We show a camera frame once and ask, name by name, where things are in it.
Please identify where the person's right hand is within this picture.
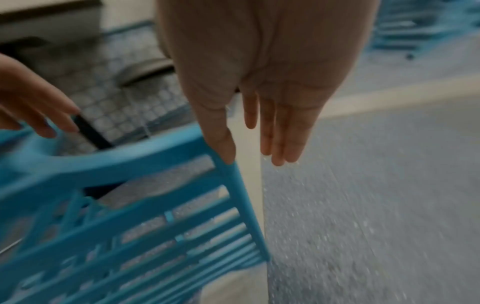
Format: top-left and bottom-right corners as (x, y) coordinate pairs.
(156, 0), (380, 167)

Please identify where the person's left hand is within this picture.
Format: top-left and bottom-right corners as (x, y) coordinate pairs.
(0, 53), (82, 139)

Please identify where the black handle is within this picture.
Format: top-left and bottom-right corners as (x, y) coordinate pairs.
(72, 113), (114, 150)

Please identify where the grey grid dish rack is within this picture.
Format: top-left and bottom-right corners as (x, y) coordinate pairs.
(15, 25), (235, 155)

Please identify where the stack of blue plastic crates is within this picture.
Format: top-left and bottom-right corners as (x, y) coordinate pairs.
(369, 0), (480, 61)

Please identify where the white counter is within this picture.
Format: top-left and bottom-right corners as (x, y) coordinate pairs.
(0, 0), (160, 48)

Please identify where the blue plastic slatted crate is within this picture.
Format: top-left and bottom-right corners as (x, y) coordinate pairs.
(0, 122), (272, 304)

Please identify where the metal bowl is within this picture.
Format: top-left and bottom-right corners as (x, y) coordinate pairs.
(119, 57), (176, 88)

